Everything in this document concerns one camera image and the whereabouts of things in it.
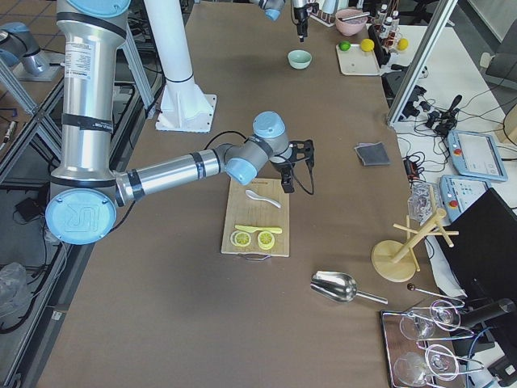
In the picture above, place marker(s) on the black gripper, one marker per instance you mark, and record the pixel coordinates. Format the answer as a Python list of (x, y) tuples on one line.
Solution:
[(299, 13), (279, 164)]

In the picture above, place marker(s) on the mint green bowl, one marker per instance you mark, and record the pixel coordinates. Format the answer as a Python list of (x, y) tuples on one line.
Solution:
[(299, 59)]

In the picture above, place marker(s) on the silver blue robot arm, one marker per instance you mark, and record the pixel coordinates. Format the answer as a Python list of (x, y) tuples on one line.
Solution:
[(273, 8), (84, 190)]

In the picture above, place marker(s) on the white ceramic spoon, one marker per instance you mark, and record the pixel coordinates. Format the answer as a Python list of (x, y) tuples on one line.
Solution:
[(255, 196)]

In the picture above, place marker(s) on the pink bowl with ice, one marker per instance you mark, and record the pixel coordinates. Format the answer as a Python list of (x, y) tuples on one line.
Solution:
[(351, 27)]

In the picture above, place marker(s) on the green lime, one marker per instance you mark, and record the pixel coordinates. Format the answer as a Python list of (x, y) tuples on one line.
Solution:
[(344, 45)]

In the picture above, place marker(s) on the wooden cutting board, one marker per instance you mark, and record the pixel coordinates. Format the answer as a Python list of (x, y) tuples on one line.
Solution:
[(241, 210)]

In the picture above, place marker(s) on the cream rabbit tray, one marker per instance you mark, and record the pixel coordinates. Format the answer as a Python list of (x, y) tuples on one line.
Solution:
[(355, 61)]

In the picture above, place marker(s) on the yellow plastic knife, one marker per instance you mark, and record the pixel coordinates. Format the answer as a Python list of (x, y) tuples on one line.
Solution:
[(252, 229)]

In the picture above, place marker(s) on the lemon slice upper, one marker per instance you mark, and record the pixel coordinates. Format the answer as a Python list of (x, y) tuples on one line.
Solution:
[(266, 240)]

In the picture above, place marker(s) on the lemon slice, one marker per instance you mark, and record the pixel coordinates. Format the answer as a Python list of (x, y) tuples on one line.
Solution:
[(266, 240), (240, 238)]

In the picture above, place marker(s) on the yellow lemon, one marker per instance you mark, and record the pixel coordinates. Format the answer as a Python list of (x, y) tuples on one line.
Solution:
[(367, 45)]

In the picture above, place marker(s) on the lemon slice lower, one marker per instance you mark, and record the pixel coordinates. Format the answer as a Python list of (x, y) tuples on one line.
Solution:
[(240, 238)]

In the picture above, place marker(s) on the grey folded cloth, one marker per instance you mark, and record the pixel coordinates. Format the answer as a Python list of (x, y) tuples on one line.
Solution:
[(372, 154)]

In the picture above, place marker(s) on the metal scoop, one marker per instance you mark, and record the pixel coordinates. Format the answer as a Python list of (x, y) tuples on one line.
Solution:
[(340, 287)]

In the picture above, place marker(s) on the wooden mug tree stand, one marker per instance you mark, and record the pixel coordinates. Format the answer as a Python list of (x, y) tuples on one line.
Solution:
[(396, 261)]

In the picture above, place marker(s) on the black monitor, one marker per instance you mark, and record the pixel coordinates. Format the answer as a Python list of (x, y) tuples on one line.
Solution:
[(483, 259)]

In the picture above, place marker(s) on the wine glass rack tray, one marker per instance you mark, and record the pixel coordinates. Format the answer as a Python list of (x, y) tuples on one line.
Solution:
[(418, 346)]

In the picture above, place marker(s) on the copper wire bottle rack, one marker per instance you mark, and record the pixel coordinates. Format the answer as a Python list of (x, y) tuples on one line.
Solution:
[(387, 30)]

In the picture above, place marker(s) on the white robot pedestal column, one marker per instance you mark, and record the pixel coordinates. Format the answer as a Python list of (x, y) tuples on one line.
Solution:
[(184, 106)]

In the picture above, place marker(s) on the aluminium frame post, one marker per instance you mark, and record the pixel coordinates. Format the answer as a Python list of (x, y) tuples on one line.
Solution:
[(438, 21)]

